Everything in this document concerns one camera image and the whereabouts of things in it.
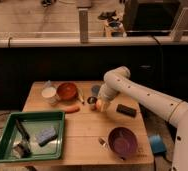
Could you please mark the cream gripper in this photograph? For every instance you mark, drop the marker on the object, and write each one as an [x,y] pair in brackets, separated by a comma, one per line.
[104,105]

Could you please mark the yellow red apple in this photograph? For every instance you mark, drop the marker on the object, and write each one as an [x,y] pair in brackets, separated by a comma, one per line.
[98,104]

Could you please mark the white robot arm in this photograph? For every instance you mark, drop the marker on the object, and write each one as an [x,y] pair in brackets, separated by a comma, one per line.
[171,109]

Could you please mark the small metal cup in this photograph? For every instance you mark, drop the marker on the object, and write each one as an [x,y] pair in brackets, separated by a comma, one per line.
[92,102]

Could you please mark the white paper cup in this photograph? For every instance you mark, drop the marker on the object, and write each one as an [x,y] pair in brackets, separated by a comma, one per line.
[49,94]

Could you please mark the black rectangular remote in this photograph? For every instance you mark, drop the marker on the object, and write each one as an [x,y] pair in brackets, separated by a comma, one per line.
[126,110]

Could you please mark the knife beside bowl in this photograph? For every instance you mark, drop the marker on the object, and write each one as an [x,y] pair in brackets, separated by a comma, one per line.
[81,96]

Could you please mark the orange carrot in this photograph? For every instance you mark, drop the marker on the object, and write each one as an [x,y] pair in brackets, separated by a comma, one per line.
[71,109]

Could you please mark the wooden table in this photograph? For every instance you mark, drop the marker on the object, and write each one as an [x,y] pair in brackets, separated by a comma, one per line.
[83,128]

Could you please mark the orange bowl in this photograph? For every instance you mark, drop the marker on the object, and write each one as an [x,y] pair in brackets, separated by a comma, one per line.
[67,91]

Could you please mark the purple bowl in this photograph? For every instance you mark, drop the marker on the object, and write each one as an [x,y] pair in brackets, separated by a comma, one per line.
[122,142]

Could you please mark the clear plastic bag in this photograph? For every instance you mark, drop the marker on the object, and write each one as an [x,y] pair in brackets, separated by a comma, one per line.
[48,83]

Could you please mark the blue sponge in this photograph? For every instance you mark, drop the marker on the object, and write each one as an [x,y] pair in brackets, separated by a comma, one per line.
[46,135]

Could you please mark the blue round object on floor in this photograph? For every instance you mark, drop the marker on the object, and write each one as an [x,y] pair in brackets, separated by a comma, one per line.
[157,144]

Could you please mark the green plastic tray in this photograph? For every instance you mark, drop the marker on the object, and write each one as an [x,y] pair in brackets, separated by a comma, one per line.
[32,136]

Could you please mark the black dish brush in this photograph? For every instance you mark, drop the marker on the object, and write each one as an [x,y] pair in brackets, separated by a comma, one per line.
[22,149]

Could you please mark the black monitor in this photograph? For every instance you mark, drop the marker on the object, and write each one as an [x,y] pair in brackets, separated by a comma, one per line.
[149,15]

